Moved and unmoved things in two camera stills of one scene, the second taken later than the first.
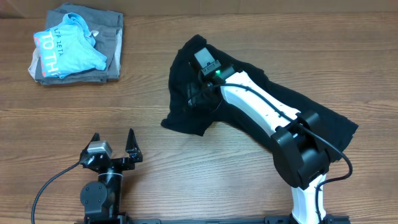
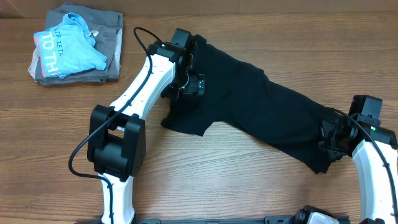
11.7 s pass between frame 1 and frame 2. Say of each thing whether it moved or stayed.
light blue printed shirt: stayed
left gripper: moved
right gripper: moved
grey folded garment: stayed
